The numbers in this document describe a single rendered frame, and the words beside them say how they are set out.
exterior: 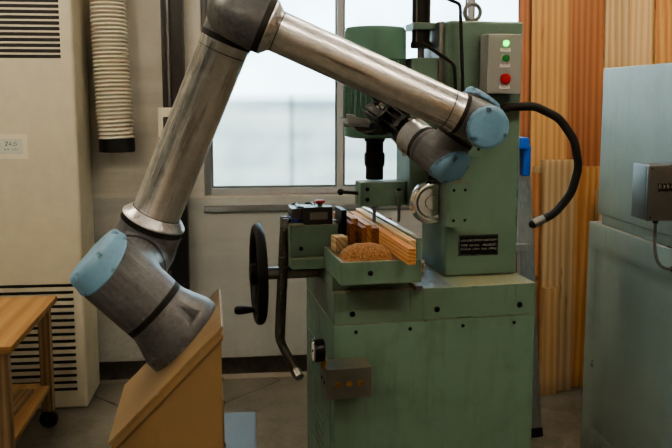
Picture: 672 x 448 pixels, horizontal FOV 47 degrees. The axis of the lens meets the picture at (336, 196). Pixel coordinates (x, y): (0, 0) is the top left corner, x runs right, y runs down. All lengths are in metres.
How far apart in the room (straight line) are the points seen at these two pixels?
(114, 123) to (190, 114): 1.71
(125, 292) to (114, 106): 1.85
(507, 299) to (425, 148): 0.60
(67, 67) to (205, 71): 1.68
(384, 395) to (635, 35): 2.33
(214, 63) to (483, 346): 1.08
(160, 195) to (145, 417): 0.49
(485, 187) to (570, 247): 1.41
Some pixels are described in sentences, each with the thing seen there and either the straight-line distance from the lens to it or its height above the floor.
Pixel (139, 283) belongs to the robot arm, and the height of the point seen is 0.93.
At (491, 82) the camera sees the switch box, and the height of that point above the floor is 1.35.
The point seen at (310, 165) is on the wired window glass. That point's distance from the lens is 3.66.
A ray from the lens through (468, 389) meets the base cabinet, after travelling 2.24.
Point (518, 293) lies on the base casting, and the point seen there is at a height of 0.77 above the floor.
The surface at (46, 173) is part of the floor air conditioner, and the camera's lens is 3.38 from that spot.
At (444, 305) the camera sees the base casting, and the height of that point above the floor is 0.75.
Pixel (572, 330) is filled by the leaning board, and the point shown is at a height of 0.28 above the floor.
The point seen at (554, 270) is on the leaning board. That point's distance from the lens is 3.59.
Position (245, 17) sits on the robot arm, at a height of 1.46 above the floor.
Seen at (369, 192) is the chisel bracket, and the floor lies 1.04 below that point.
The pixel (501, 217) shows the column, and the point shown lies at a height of 0.97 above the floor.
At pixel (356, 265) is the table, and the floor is 0.89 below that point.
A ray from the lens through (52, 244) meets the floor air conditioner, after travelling 3.42.
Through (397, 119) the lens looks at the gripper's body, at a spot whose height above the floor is 1.26.
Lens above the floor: 1.30
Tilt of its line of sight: 7 degrees down
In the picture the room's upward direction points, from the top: straight up
